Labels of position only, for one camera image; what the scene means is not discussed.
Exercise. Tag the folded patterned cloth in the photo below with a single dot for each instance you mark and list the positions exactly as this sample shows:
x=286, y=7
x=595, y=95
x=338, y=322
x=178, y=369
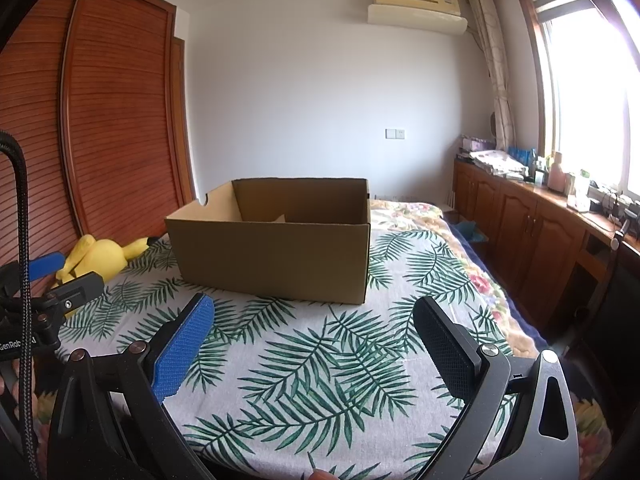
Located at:
x=500, y=162

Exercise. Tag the blue packages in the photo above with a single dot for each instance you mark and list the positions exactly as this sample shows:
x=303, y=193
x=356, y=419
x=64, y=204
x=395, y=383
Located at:
x=522, y=155

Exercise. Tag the wooden slatted wardrobe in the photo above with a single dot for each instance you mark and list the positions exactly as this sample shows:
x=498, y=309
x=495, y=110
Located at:
x=115, y=120

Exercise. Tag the wooden framed window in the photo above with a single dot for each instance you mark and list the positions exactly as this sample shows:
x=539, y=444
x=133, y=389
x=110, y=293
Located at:
x=585, y=90

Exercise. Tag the brown cardboard box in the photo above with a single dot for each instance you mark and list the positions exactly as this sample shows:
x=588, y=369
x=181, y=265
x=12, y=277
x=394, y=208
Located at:
x=270, y=255

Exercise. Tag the teal cloth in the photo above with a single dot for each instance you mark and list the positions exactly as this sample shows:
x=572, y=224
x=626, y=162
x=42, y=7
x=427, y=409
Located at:
x=472, y=231

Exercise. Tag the floral quilt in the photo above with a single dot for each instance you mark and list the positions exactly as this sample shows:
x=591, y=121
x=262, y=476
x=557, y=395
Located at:
x=415, y=212

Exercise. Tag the purple tissue box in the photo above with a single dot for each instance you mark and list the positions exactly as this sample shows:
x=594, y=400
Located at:
x=476, y=143

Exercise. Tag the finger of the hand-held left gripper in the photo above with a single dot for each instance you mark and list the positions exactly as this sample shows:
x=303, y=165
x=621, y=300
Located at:
x=77, y=292
x=47, y=265

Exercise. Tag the dark desk devices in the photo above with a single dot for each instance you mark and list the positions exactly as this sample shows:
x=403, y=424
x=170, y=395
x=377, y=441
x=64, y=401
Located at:
x=617, y=207

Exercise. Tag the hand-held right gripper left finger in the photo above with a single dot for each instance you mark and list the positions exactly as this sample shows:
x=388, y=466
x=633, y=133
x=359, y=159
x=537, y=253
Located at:
x=182, y=350

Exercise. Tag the pink bottle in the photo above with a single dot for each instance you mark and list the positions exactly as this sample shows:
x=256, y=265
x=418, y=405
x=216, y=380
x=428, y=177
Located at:
x=556, y=172

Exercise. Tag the white wall air conditioner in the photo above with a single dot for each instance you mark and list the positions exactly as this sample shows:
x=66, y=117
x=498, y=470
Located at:
x=417, y=10

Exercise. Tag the patterned beige curtain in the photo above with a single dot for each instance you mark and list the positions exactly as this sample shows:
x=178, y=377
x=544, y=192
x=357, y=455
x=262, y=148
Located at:
x=495, y=70

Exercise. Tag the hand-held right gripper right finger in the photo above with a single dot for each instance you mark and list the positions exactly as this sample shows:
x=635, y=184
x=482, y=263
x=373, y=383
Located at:
x=447, y=355

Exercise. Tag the white wall switch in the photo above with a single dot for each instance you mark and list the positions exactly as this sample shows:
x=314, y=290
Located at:
x=395, y=133

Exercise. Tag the long wooden cabinet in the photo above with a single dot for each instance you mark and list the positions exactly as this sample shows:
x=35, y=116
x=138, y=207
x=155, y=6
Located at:
x=520, y=230

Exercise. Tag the black chair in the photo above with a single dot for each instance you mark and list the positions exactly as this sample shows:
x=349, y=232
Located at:
x=612, y=320

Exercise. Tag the white bottle green cap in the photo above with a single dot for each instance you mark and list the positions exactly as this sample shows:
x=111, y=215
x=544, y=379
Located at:
x=578, y=191

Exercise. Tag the dark oval object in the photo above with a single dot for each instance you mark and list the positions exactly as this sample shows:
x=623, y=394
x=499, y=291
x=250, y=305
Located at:
x=493, y=125

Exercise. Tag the yellow plush toy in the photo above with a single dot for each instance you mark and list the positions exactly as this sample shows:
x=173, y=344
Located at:
x=105, y=257

